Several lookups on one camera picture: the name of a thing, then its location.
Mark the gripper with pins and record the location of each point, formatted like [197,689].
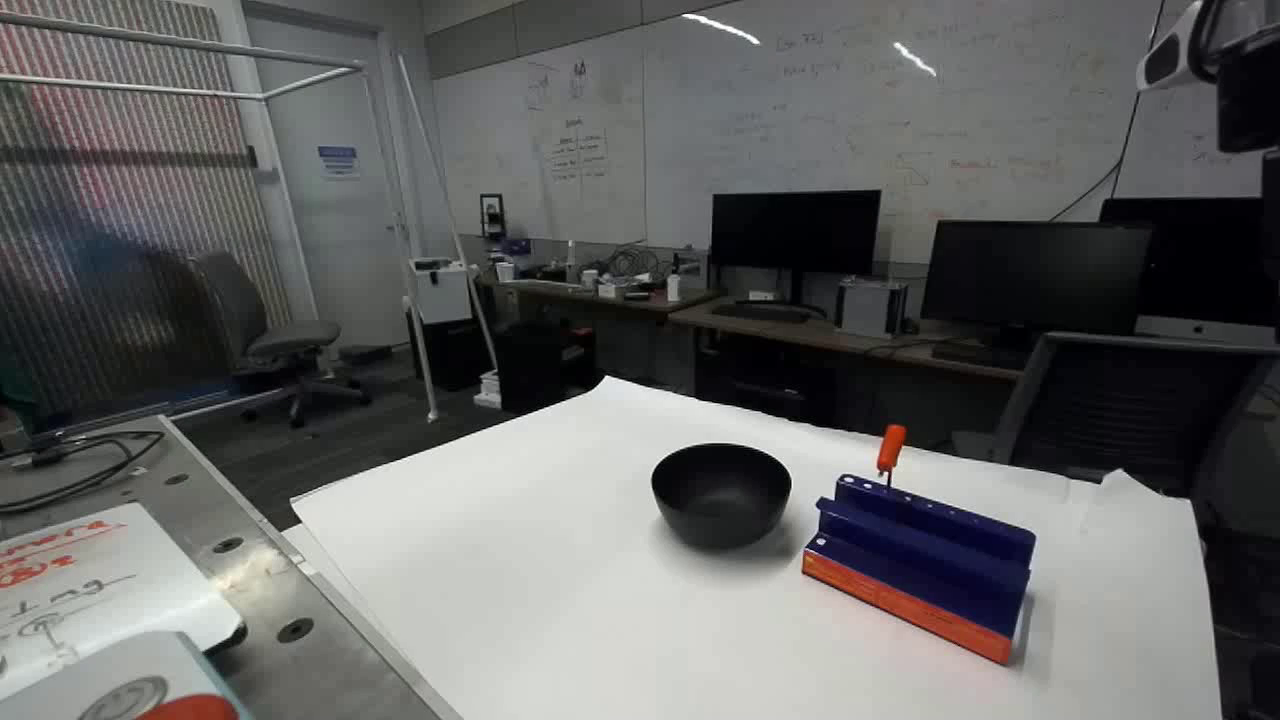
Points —
[1250,95]

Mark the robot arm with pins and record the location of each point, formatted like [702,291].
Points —
[1165,55]

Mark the black bowl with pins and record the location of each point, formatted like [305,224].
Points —
[720,500]

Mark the black mesh office chair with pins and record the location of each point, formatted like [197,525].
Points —
[1130,410]

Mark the row of monitors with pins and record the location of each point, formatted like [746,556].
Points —
[1030,275]

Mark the silver box computer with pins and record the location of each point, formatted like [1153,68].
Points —
[872,308]

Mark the monitor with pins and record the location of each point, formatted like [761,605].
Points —
[795,230]

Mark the blue tool holder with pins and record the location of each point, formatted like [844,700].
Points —
[920,570]

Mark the whiteboard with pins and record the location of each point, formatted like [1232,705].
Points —
[800,120]

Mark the wooden desk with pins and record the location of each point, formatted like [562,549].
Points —
[780,335]

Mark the black keyboard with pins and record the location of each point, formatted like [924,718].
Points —
[765,312]

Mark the white paper sheet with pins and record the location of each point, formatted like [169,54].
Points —
[550,600]

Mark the black cabinet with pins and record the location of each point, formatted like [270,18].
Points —
[450,355]

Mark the white box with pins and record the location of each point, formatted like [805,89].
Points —
[440,292]

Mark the door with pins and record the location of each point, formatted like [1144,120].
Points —
[340,250]

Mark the blue door sign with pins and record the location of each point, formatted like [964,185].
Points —
[339,162]

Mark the grey office chair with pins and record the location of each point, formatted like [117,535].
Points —
[265,340]

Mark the frosted glass partition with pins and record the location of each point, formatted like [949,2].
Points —
[120,250]

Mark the white board with red writing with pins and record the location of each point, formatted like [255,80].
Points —
[90,590]

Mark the white flat device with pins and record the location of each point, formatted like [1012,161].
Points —
[110,680]

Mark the picture frame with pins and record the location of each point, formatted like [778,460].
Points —
[491,215]

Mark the white pipe frame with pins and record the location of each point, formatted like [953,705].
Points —
[425,330]

